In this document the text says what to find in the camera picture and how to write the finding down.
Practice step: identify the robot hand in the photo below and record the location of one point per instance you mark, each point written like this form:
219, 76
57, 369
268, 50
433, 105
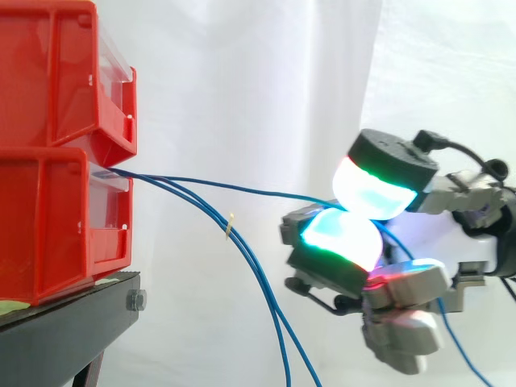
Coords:
407, 286

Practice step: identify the black stand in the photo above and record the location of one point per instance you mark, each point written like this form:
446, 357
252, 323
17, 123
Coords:
60, 326

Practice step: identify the red storage bin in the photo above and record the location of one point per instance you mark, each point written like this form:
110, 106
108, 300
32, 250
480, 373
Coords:
44, 225
48, 80

